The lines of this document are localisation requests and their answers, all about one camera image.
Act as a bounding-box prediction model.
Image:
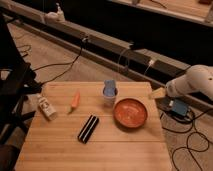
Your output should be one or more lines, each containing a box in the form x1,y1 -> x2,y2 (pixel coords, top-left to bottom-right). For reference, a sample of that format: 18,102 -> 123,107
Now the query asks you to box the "orange ceramic bowl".
113,98 -> 148,128

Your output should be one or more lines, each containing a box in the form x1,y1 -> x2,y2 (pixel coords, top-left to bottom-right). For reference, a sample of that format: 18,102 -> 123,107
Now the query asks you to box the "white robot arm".
148,65 -> 213,101

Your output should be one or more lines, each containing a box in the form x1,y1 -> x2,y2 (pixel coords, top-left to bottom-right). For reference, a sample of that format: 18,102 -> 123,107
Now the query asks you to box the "blue power box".
169,99 -> 189,116

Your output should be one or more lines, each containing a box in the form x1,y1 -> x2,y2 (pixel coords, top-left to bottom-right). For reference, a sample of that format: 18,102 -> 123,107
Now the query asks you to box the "blue sponge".
103,80 -> 116,96

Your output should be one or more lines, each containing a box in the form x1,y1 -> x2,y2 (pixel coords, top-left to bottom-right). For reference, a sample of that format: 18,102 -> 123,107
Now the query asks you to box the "white paper cup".
103,88 -> 117,107

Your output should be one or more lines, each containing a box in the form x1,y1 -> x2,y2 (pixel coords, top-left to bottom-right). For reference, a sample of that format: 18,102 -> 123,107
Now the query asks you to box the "black rectangular case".
78,115 -> 99,144

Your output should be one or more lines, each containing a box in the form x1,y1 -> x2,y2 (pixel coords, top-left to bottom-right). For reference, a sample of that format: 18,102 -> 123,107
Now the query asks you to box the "orange carrot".
69,91 -> 80,113

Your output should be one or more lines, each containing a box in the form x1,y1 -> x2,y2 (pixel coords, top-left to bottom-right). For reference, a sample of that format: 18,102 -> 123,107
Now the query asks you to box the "white plastic bottle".
37,94 -> 57,121

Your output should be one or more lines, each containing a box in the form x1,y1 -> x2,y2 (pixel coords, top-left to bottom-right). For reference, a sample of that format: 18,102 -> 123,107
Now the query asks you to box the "black tripod stand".
0,12 -> 41,171

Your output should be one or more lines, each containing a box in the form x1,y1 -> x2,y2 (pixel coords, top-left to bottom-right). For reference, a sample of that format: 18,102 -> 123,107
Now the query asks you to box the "grey metal rail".
0,0 -> 213,116

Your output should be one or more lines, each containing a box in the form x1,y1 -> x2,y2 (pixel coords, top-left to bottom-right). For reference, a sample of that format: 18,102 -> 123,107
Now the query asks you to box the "white cable on rail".
116,47 -> 156,76

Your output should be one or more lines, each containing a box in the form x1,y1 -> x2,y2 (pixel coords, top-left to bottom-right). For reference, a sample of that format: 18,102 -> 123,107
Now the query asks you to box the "black floor cable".
159,107 -> 213,171

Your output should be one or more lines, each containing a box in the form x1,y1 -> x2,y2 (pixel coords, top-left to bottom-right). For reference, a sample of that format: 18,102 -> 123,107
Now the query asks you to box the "black cable from rail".
32,37 -> 89,84

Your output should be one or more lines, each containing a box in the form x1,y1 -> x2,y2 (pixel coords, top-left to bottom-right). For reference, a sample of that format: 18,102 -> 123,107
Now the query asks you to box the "white device on rail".
45,3 -> 65,22

